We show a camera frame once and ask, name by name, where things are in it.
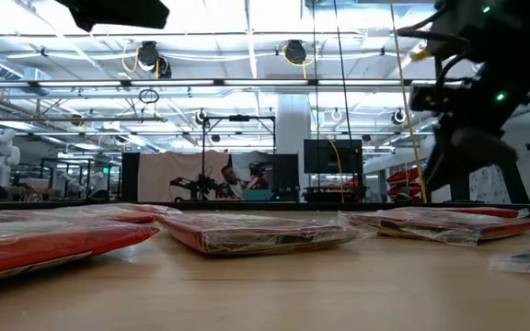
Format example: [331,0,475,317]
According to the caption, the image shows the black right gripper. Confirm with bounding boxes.
[423,68,528,192]

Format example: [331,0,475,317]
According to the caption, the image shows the white patterned cloth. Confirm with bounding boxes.
[469,165,513,204]

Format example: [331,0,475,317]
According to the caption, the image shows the red storage bins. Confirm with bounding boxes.
[386,165,421,200]

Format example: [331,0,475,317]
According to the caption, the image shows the black monitor screen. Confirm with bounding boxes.
[303,138,364,175]

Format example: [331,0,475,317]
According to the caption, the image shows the teal box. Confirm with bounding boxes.
[243,188,274,201]

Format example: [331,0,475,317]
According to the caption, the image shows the pink fabric backdrop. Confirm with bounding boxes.
[136,150,232,203]

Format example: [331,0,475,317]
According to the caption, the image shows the black upright panel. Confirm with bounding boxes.
[121,151,141,202]

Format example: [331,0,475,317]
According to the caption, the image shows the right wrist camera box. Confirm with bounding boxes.
[409,84,454,113]

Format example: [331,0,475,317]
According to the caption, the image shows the yellow hanging cable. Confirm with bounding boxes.
[386,0,429,204]

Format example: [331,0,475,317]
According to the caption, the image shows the black right camera cable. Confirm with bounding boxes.
[396,26,473,88]

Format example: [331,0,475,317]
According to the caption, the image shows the black hanging cable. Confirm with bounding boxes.
[331,0,356,204]

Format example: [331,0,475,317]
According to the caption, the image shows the black ceiling cord reel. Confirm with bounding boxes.
[284,39,308,66]
[135,40,161,73]

